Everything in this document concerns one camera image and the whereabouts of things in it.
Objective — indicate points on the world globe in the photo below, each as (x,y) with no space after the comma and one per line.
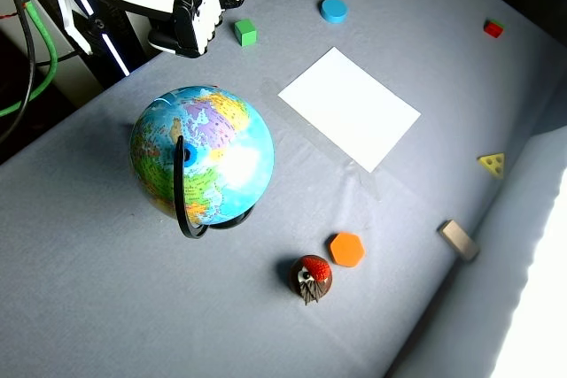
(208,152)

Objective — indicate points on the dark column with light strip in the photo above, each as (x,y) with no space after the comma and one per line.
(116,57)

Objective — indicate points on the blue cylinder block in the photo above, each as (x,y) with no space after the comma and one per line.
(333,10)

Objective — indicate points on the red and green block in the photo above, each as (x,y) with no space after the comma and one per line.
(493,29)

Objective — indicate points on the green cube block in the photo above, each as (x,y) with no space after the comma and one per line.
(246,33)

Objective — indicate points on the white paper sheet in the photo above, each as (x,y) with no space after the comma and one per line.
(350,108)

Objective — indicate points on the long clear tape strip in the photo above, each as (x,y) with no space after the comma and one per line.
(305,123)

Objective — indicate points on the short clear tape strip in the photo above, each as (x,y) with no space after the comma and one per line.
(365,181)

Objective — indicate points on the yellow cheese wedge toy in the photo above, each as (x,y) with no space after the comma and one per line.
(494,164)

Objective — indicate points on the grey rectangular block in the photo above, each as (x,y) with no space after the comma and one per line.
(458,240)

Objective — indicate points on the orange hexagon block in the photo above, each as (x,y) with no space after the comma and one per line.
(347,249)

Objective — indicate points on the chocolate strawberry cupcake toy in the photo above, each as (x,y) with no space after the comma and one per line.
(311,278)

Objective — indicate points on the grey table cloth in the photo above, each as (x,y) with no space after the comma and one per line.
(111,307)

